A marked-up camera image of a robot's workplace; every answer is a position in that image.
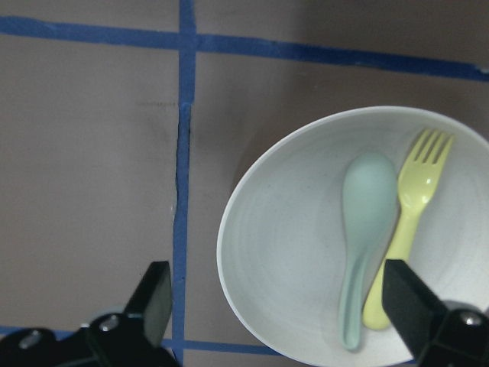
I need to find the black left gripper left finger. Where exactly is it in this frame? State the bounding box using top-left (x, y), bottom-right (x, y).
top-left (123, 261), bottom-right (172, 347)

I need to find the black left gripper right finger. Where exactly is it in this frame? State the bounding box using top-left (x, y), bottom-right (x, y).
top-left (382, 259), bottom-right (449, 358)

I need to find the white round plate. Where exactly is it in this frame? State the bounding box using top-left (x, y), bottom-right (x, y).
top-left (217, 106), bottom-right (488, 366)

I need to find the yellow plastic fork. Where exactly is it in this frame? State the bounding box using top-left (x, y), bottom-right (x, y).
top-left (362, 129), bottom-right (455, 330)

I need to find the pale green plastic spoon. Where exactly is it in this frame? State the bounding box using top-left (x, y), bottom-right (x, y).
top-left (338, 152), bottom-right (397, 352)

